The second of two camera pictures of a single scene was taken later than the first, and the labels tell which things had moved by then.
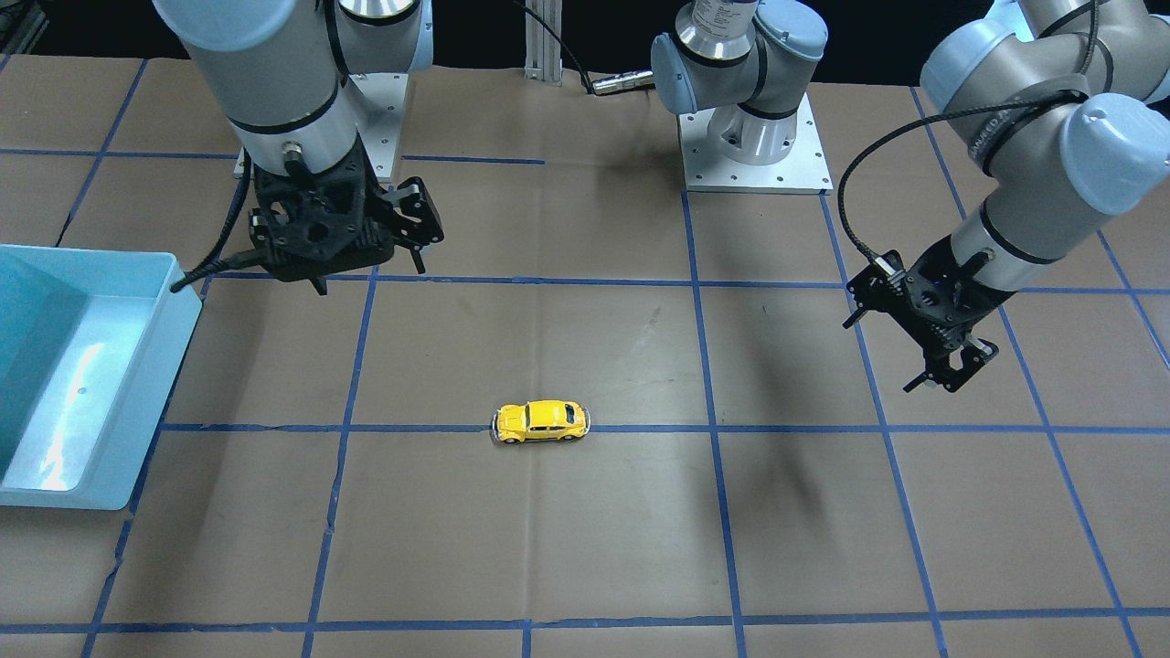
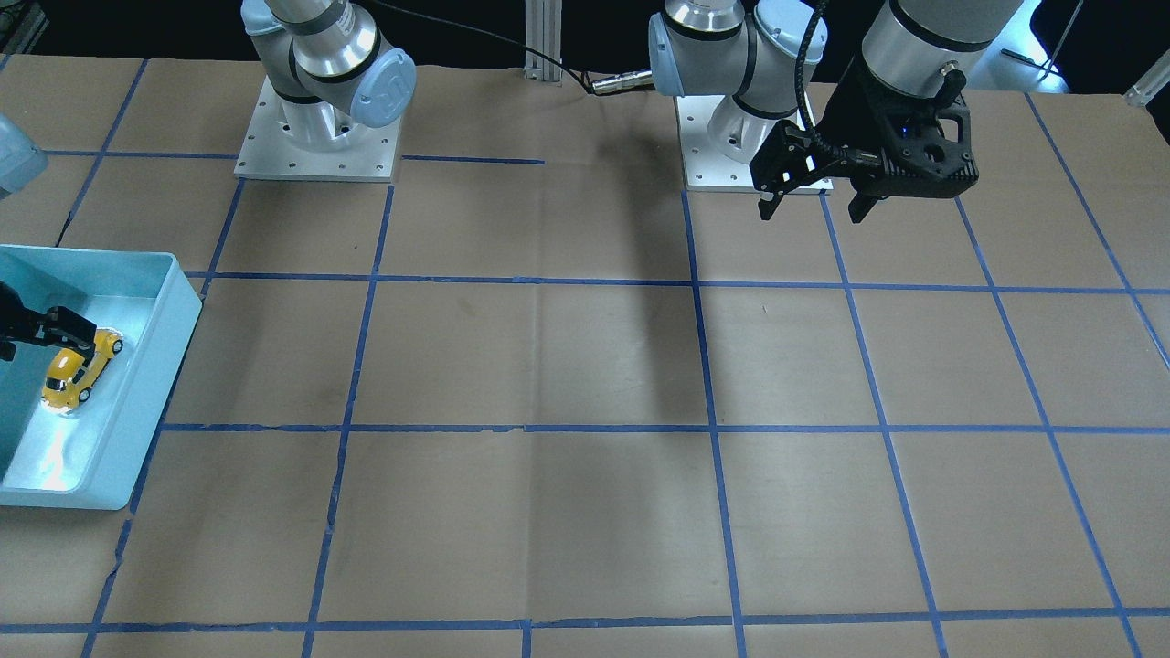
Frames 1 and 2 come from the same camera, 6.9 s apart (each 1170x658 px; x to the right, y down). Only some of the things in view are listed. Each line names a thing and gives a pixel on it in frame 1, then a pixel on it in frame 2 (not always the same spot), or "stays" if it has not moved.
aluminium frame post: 543,48 stays
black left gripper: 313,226 to 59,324
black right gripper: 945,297 to 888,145
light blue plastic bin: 90,339 stays
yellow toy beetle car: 540,420 to 69,378
